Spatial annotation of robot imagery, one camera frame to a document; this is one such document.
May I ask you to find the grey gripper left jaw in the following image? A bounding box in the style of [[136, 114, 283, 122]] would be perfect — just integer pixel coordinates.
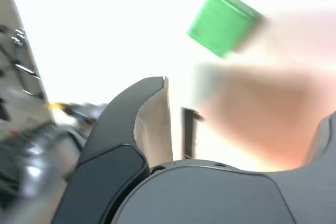
[[51, 76, 174, 224]]

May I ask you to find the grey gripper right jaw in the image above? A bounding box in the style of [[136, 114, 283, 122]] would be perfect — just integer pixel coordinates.
[[112, 110, 336, 224]]

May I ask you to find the green cube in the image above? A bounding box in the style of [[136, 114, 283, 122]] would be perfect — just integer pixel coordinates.
[[185, 0, 264, 60]]

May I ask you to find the black tape strip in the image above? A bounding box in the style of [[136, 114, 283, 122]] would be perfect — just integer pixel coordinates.
[[181, 106, 205, 159]]

